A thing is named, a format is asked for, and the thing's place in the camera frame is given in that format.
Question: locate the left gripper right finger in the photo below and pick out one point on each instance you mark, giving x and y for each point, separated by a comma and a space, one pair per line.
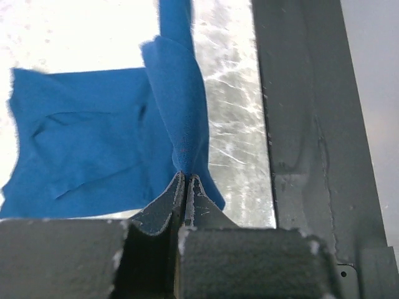
219, 259

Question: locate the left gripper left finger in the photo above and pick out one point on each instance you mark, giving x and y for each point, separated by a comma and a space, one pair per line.
95, 258

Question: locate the blue t shirt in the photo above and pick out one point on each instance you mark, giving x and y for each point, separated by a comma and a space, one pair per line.
94, 143

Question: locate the black base beam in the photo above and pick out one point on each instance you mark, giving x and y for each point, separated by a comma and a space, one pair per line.
321, 169

